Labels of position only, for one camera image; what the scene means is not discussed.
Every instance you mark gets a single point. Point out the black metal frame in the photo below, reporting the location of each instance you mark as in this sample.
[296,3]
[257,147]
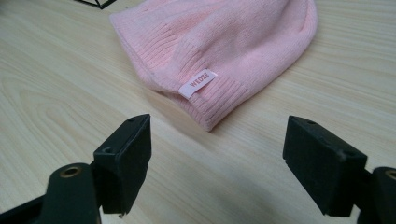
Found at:
[96,3]

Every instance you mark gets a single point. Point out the pink knitted beanie hat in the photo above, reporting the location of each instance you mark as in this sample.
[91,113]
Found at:
[218,53]

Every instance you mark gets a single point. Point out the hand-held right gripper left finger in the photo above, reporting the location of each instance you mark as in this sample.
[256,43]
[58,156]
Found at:
[126,165]

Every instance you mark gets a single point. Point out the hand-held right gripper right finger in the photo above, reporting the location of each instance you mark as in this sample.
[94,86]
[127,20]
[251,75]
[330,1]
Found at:
[323,168]

